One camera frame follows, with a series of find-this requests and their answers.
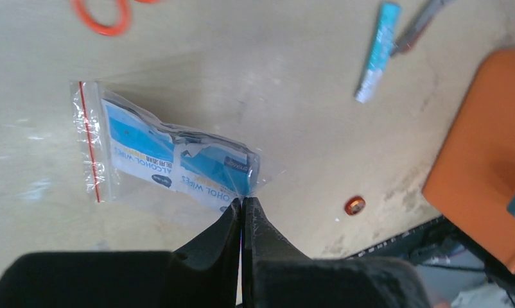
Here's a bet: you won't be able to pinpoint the orange handled scissors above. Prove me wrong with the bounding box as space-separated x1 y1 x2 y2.
70 0 160 37

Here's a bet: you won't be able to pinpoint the small copper disc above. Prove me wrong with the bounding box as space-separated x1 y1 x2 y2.
344 196 366 216

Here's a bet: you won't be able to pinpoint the black handled bandage scissors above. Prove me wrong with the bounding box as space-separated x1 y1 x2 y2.
390 0 453 57

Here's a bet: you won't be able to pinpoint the orange medicine kit box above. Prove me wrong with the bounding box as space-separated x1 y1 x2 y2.
423 48 515 274

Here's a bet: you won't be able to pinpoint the alcohol wipes bag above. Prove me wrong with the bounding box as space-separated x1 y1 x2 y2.
70 81 285 211

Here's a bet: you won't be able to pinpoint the teal sachet strip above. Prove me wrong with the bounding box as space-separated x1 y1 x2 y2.
354 1 402 103

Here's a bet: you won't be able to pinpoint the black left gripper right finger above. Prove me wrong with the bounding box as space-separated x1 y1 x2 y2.
241 197 431 307

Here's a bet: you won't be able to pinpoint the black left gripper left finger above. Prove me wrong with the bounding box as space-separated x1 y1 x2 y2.
0 199 241 307

